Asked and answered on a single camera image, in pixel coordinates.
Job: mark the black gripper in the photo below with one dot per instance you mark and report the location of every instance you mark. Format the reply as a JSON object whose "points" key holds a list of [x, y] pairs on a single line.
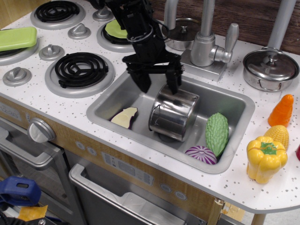
{"points": [[151, 56]]}

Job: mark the small steel pot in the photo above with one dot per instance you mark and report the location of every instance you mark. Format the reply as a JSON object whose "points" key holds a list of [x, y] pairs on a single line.
{"points": [[173, 115]]}

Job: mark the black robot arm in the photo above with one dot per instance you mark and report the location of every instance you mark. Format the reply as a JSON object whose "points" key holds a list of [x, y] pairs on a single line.
{"points": [[131, 14]]}

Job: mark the steel pot with lid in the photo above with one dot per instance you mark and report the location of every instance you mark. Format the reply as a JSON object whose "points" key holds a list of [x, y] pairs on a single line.
{"points": [[269, 70], [183, 35]]}

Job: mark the grey toy sink basin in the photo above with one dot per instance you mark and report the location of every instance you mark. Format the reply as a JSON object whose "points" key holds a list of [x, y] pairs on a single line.
{"points": [[124, 93]]}

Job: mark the grey toy faucet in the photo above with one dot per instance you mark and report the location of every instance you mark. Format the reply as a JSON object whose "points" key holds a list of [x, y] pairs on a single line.
{"points": [[205, 59]]}

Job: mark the toy eggplant half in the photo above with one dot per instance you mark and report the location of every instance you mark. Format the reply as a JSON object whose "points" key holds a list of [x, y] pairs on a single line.
{"points": [[124, 118]]}

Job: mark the green round plate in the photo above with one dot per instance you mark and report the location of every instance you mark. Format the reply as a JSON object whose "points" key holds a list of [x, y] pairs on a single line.
{"points": [[114, 29]]}

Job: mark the green toy bitter gourd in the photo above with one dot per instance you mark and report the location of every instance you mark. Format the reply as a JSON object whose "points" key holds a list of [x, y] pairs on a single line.
{"points": [[217, 133]]}

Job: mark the black front burner coil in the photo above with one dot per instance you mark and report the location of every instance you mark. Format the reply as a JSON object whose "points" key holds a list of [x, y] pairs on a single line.
{"points": [[80, 70]]}

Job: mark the black burner coil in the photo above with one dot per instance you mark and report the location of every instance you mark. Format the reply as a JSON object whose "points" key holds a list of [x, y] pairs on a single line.
{"points": [[80, 70], [55, 11]]}

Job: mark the grey stove knob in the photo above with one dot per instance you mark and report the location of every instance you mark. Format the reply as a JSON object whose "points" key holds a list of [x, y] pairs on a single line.
{"points": [[17, 77], [51, 52], [103, 15], [79, 32]]}

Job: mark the purple toy onion half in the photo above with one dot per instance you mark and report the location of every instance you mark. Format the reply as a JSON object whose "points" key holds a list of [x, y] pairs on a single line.
{"points": [[203, 154]]}

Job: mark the black back burner coil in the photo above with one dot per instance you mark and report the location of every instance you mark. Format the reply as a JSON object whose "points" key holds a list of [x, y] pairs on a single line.
{"points": [[55, 11]]}

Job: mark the orange toy carrot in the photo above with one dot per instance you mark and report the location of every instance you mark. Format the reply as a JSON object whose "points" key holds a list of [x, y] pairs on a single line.
{"points": [[282, 112]]}

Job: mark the grey oven dial knob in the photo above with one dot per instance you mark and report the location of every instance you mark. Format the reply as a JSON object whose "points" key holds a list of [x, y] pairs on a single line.
{"points": [[39, 131]]}

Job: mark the yellow toy corn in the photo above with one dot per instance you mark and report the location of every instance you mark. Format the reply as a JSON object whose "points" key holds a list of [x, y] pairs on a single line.
{"points": [[279, 133]]}

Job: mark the yellow toy bell pepper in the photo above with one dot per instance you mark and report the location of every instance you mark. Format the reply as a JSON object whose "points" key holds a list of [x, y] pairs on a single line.
{"points": [[265, 158]]}

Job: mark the green rectangular lid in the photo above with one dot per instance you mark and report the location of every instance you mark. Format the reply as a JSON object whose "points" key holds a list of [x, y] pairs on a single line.
{"points": [[12, 39]]}

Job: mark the red toy piece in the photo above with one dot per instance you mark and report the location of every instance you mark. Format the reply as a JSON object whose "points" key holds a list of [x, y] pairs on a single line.
{"points": [[298, 152]]}

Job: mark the yellow tape piece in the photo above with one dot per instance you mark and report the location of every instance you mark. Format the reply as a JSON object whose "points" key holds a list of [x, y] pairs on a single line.
{"points": [[28, 213]]}

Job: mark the grey dishwasher door handle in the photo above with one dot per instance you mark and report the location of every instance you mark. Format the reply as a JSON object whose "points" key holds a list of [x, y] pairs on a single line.
{"points": [[110, 200]]}

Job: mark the grey oven door handle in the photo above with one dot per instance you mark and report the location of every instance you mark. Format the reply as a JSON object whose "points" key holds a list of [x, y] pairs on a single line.
{"points": [[39, 156]]}

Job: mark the grey vertical post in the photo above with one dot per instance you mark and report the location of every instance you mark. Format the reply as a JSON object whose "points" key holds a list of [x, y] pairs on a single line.
{"points": [[282, 20]]}

